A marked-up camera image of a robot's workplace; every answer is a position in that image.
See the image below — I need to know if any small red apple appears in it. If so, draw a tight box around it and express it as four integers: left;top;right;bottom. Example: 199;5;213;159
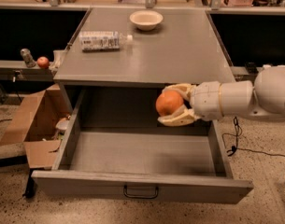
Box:
36;56;50;69

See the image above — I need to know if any small grey figurine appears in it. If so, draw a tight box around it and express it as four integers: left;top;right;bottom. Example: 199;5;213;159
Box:
21;49;36;68

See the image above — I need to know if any grey cabinet counter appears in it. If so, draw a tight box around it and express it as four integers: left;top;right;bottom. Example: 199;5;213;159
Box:
52;7;239;119

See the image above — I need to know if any grey open drawer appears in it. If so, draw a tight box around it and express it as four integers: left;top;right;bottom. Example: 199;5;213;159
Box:
33;89;253;203

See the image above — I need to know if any brown cardboard box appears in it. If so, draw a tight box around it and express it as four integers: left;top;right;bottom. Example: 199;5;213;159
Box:
0;84;71;169

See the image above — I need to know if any white bowl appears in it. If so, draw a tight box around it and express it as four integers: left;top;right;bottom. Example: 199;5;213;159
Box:
130;10;164;31

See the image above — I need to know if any clear plastic water bottle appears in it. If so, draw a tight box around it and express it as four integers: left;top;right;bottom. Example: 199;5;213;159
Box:
78;31;133;51

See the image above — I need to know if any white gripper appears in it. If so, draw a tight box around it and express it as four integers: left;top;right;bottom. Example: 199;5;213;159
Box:
158;81;222;127

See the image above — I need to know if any black drawer handle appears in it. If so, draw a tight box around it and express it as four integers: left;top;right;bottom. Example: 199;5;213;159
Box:
123;185;159;200

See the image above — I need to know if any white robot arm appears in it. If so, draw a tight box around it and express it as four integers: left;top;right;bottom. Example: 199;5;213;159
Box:
158;65;285;127

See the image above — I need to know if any orange fruit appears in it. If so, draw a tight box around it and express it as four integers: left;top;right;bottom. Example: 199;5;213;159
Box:
155;91;183;117

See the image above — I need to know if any grey side shelf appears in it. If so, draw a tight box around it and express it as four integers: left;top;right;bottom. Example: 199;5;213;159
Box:
0;50;66;82

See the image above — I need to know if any black floor cable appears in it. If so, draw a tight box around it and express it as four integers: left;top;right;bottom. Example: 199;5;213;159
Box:
221;117;285;160

